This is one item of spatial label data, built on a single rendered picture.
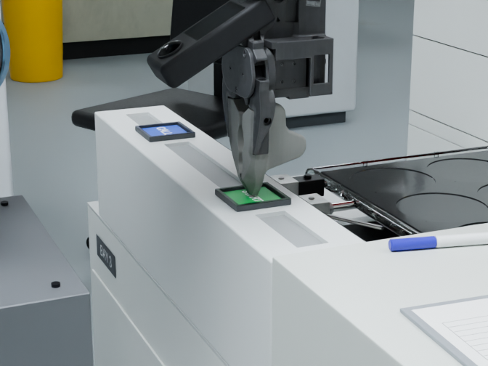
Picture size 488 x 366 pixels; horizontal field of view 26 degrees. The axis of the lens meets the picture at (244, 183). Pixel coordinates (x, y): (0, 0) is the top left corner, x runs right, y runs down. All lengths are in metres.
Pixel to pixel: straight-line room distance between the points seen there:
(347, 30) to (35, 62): 1.93
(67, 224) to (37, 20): 2.42
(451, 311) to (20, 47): 5.43
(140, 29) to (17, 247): 5.83
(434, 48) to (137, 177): 0.73
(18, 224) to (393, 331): 0.49
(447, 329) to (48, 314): 0.37
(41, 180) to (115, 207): 3.02
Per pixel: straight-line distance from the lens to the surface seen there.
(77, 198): 4.08
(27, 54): 6.09
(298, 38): 0.96
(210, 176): 1.09
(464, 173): 1.32
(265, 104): 0.94
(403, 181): 1.28
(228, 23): 0.93
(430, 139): 1.81
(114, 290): 1.37
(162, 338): 1.19
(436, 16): 1.77
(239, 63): 0.96
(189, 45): 0.93
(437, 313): 0.76
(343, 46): 5.03
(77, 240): 3.65
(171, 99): 3.37
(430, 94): 1.80
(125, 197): 1.26
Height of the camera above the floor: 1.28
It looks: 18 degrees down
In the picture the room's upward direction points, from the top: straight up
